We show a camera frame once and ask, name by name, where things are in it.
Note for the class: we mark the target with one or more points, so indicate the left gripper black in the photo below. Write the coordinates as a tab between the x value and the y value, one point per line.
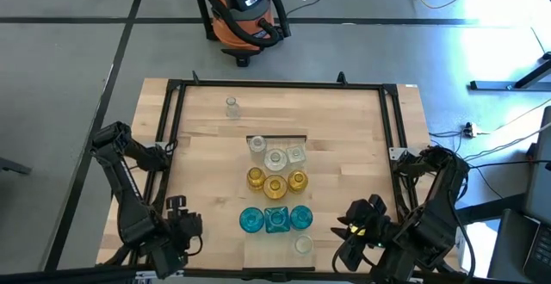
185	228

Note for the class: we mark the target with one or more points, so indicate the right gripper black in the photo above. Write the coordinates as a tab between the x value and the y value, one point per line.
368	215

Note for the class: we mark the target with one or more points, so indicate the blue diamond-pattern glass bottle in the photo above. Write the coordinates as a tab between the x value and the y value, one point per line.
301	217

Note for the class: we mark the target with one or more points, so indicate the blue textured glass bottle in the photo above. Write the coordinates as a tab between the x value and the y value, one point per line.
251	220

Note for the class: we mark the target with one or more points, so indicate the blue pyramid-shaped glass vase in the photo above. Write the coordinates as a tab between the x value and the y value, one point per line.
277	219

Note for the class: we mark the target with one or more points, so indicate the yellow glass bottle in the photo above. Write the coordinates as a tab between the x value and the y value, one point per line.
298	181

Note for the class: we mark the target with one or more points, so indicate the yellow ribbed glass jar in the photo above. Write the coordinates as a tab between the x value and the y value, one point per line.
256	177

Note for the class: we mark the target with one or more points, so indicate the yellow honeycomb glass jar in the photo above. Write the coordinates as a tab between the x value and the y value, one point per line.
275	187

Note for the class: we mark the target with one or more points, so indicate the clear tall diamond-pattern glass vase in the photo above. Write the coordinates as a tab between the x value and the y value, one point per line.
257	143

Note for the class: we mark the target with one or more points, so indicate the clear square glass vase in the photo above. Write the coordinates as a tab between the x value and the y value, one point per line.
296	154

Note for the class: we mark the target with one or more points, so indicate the clear honeycomb glass jar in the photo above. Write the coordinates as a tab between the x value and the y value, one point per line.
275	159

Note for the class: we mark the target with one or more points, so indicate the clear teardrop ribbed glass vase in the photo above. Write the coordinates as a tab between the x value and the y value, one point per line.
232	106

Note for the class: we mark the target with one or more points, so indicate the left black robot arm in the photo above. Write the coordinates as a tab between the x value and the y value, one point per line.
129	198

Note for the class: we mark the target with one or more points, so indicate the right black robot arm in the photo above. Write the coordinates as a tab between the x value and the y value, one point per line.
447	198

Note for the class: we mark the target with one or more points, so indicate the black desk foot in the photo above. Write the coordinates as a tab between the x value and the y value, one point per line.
15	165
508	84

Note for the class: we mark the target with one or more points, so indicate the power strip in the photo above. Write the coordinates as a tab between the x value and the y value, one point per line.
471	129

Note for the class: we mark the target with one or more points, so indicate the orange and black shop vacuum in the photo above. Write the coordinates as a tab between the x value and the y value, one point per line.
243	13

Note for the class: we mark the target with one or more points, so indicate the black aluminium table frame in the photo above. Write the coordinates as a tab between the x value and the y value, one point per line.
280	84

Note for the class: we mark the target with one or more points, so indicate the black metal upright post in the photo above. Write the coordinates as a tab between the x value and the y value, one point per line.
202	8

